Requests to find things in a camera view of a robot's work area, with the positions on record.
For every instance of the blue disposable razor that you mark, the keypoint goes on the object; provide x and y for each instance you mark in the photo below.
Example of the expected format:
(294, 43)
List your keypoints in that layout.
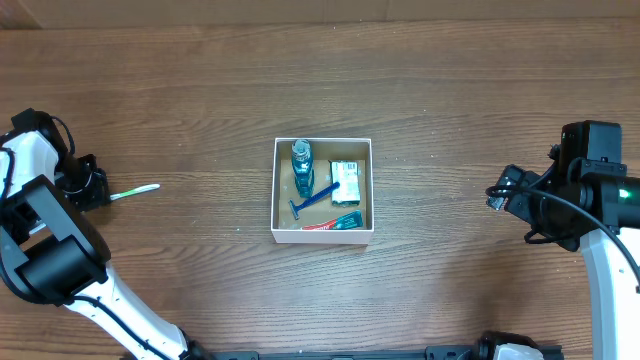
(312, 200)

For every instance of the green white toothbrush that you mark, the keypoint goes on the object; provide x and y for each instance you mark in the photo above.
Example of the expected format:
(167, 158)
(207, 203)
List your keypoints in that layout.
(134, 191)

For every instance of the blue mouthwash bottle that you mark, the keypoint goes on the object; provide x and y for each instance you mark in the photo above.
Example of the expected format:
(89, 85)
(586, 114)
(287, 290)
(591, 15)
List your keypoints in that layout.
(303, 167)

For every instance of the green white soap bar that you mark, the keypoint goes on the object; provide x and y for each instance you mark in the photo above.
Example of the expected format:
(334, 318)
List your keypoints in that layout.
(346, 173)

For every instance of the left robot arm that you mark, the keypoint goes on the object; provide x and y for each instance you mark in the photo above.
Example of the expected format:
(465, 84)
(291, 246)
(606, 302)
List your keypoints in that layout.
(52, 255)

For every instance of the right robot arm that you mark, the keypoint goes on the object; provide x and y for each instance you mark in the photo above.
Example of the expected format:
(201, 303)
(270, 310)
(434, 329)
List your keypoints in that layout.
(585, 202)

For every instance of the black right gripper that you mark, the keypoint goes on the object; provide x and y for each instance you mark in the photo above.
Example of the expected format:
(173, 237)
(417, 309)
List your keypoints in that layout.
(517, 204)

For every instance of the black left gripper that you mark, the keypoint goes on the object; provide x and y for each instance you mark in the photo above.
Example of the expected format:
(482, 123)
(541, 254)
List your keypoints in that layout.
(99, 194)

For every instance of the green red toothpaste tube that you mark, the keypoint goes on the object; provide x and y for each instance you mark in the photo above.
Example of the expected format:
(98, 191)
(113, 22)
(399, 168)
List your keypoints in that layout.
(349, 221)

